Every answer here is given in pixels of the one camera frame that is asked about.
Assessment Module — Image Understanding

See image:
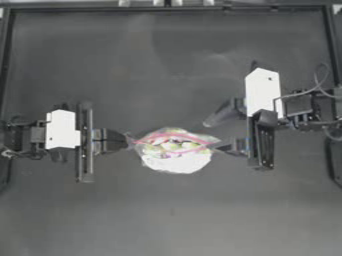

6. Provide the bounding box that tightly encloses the clear bag with pink zip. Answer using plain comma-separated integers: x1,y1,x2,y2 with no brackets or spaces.
127,126,223,175

